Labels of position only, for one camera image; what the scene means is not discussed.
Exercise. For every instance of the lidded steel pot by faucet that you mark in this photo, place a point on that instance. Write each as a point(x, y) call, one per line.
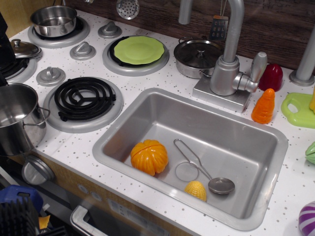
point(196, 58)

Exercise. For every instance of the steel saucepan on back burner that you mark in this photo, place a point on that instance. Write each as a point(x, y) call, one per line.
point(54, 21)

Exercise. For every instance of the green plastic vegetable right edge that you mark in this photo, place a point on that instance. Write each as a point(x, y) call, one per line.
point(310, 153)

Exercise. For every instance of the grey metal sink basin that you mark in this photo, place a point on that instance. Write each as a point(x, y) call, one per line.
point(247, 153)

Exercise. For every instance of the yellow plastic corn piece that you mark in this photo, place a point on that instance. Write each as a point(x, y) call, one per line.
point(196, 189)

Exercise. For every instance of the hanging slotted steel spoon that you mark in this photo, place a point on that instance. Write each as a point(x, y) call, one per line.
point(127, 9)

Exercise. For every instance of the grey stove knob front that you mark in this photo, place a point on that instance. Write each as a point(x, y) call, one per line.
point(51, 76)

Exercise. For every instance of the purple white plastic onion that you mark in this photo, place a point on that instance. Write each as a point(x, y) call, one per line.
point(306, 219)

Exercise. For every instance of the yellow item on cutting board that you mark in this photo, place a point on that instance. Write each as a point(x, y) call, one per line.
point(312, 103)

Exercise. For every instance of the steel pot lid left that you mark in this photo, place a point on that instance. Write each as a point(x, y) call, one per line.
point(24, 49)

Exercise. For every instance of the steel ladle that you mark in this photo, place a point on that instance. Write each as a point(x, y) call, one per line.
point(218, 185)

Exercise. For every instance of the tall steel stock pot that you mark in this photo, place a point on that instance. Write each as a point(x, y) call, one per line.
point(22, 120)

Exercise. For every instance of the grey back right burner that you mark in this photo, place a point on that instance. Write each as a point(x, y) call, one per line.
point(132, 71)

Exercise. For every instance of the dark red plastic pepper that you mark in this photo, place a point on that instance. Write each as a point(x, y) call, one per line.
point(272, 78)

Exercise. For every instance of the hanging steel spatula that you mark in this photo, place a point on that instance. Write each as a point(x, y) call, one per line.
point(219, 24)

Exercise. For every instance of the wire mesh skimmer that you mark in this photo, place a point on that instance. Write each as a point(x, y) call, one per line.
point(185, 171)

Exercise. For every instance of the orange plastic pumpkin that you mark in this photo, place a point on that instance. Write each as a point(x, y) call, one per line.
point(150, 157)

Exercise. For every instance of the grey stove knob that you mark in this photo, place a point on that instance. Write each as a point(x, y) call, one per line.
point(51, 76)
point(109, 31)
point(83, 51)

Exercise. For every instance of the far left burner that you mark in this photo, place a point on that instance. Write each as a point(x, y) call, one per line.
point(20, 70)

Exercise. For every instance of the grey post right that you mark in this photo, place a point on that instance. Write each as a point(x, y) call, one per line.
point(303, 76)

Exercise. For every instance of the blue black object bottom left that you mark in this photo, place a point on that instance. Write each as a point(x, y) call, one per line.
point(19, 214)

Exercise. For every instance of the green plastic cutting board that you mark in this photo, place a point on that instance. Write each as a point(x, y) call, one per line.
point(295, 107)

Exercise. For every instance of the silver toy faucet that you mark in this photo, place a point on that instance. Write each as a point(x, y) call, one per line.
point(228, 87)

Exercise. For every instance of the black coil front burner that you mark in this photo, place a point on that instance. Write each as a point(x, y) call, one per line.
point(83, 105)

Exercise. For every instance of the grey stove knob middle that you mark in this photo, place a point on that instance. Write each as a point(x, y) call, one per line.
point(83, 51)

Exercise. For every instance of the grey back left burner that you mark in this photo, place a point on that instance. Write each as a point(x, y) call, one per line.
point(80, 32)

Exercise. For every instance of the grey burner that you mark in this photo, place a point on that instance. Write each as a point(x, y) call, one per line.
point(80, 32)
point(132, 71)

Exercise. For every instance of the grey stove knob back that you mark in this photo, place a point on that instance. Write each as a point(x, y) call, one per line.
point(109, 31)

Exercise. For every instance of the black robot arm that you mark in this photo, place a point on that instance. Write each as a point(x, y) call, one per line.
point(7, 55)

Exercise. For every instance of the orange plastic carrot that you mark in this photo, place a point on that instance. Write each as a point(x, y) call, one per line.
point(264, 108)

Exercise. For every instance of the grey front panel knob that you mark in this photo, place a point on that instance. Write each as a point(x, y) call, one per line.
point(35, 171)

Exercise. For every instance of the green plastic plate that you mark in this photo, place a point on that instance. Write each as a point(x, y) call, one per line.
point(137, 50)

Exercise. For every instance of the oven door handle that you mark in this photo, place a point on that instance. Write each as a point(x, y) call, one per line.
point(77, 220)

